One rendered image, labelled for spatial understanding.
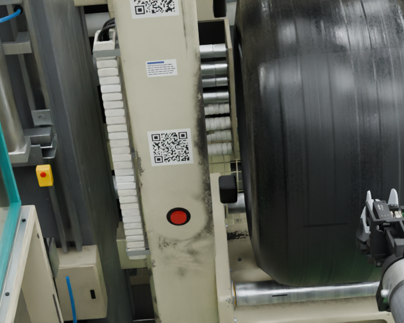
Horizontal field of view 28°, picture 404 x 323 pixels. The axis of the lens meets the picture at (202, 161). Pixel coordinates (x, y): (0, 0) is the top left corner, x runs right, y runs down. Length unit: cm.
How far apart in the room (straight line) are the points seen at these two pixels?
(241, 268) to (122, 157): 46
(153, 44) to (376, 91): 36
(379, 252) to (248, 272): 67
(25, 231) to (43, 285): 16
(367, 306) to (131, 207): 50
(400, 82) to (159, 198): 50
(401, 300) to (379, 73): 39
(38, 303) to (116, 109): 35
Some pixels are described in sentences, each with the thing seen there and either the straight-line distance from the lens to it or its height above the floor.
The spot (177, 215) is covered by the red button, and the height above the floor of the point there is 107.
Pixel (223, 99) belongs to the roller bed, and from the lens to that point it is 183.
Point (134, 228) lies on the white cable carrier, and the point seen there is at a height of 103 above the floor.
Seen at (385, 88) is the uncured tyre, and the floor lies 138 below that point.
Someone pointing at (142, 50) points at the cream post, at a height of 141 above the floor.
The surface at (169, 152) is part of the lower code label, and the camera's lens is 143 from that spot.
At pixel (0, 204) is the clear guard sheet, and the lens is 118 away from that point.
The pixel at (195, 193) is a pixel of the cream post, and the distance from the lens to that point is 148.
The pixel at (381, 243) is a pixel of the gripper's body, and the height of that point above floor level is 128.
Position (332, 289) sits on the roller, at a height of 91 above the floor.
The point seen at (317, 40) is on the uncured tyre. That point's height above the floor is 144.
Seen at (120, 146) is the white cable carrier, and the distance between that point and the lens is 144.
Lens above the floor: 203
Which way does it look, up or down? 36 degrees down
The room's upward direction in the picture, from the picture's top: 5 degrees counter-clockwise
